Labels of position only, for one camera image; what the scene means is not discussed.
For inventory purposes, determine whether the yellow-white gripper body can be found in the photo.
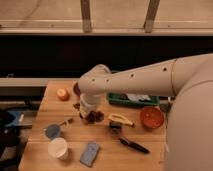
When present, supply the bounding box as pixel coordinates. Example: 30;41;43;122
79;94;101;118

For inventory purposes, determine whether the dark red grape bunch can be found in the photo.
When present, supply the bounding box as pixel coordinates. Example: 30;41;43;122
79;111;104;124

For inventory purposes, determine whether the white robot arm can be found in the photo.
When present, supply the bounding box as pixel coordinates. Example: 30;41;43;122
78;53;213;171

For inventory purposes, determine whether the purple bowl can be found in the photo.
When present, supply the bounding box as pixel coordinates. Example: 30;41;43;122
73;83;81;97

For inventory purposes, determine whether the red-orange bowl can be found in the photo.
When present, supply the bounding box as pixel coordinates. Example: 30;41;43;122
140;106;164;129

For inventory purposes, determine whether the green plastic tray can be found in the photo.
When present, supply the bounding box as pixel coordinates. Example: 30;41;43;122
106;93;160;108

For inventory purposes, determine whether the red-yellow apple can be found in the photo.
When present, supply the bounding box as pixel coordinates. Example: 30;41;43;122
56;88;70;101

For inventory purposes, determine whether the yellow banana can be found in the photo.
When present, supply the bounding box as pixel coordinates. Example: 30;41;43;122
108;114;134;127

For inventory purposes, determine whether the dark brown block in tray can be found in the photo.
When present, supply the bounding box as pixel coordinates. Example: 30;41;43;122
120;94;128;100

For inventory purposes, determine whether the small grey metal block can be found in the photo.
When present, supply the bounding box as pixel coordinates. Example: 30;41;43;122
109;122;122;134

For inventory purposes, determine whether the grey cloth in tray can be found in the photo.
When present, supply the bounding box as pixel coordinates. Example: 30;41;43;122
127;94;151;101

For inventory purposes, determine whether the blue measuring cup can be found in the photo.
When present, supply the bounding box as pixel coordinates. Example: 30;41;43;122
44;118;73;140

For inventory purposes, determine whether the blue sponge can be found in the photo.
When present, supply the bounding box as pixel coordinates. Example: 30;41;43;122
80;141;100;167

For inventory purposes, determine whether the white cup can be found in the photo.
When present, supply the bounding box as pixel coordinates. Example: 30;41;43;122
48;138;68;160

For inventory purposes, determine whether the black handled knife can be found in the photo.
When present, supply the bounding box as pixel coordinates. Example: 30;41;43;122
119;137;150;154

